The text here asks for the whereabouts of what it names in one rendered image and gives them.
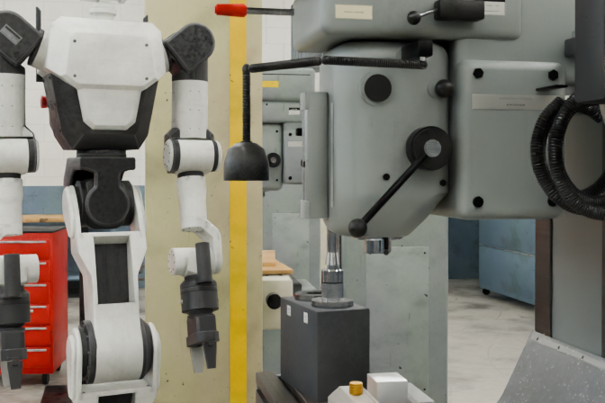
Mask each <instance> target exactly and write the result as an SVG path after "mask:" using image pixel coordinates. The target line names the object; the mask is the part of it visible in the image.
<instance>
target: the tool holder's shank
mask: <svg viewBox="0 0 605 403"><path fill-rule="evenodd" d="M338 245H339V235H337V234H335V233H333V232H332V231H330V230H329V229H328V228H327V254H326V261H325V264H326V265H327V269H329V270H337V269H338V265H339V247H338Z"/></svg>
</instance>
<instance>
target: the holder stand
mask: <svg viewBox="0 0 605 403"><path fill-rule="evenodd" d="M369 344H370V310H369V308H366V307H363V306H360V305H357V304H355V303H354V300H353V299H351V298H347V297H344V300H339V301H326V300H322V299H321V291H297V292H295V293H294V296H290V297H281V379H282V380H283V381H285V382H287V383H288V384H290V385H291V386H293V387H294V388H296V389H297V390H299V391H300V392H302V393H303V394H305V395H306V396H308V397H309V398H311V399H313V400H314V401H316V402H318V403H320V402H328V396H329V395H330V394H331V393H332V392H333V391H334V390H336V389H337V388H338V387H339V386H349V383H350V382H351V381H361V382H363V387H364V388H365V389H366V390H367V374H368V373H369Z"/></svg>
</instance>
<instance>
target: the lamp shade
mask: <svg viewBox="0 0 605 403"><path fill-rule="evenodd" d="M223 181H269V162H268V159H267V156H266V151H265V149H264V148H262V147H261V146H259V145H258V143H253V142H252V141H241V142H240V143H236V144H234V145H233V146H232V147H230V148H229V149H228V152H227V155H226V157H225V160H224V163H223Z"/></svg>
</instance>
